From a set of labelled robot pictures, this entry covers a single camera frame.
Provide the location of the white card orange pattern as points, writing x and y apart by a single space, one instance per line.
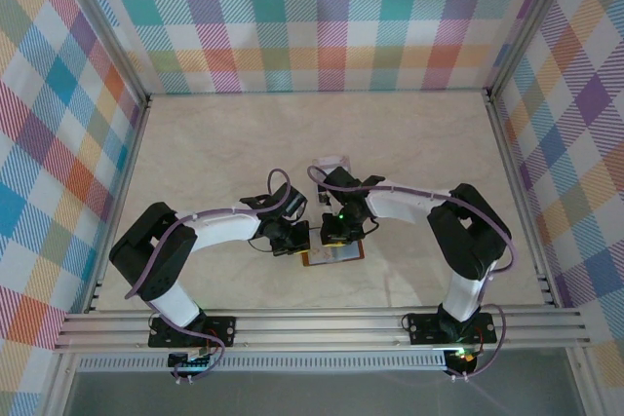
324 256

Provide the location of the brown leather card holder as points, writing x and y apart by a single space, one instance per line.
351 253

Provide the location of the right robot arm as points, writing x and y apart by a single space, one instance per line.
404 204

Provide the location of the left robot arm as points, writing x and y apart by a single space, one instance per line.
224 231

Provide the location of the aluminium mounting rail beam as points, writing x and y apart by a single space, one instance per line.
317 328

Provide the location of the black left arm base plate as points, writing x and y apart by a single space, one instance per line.
222 328

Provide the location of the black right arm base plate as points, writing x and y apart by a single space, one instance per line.
424 328

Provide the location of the aluminium side rail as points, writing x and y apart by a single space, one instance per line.
504 143
135 143

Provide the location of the aluminium frame post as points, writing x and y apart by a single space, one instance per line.
104 21
531 21
58 387
585 387

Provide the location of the aluminium lower frame post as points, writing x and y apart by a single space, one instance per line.
58 387
585 387

